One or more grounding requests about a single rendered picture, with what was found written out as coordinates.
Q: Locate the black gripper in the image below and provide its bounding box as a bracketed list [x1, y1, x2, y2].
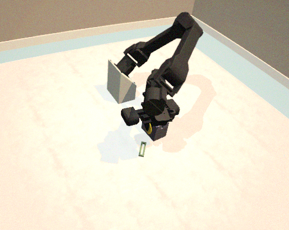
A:
[120, 99, 180, 131]

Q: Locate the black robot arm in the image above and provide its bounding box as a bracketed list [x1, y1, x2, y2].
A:
[114, 12, 203, 126]

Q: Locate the thin gold coin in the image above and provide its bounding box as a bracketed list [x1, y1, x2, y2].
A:
[146, 124, 152, 134]

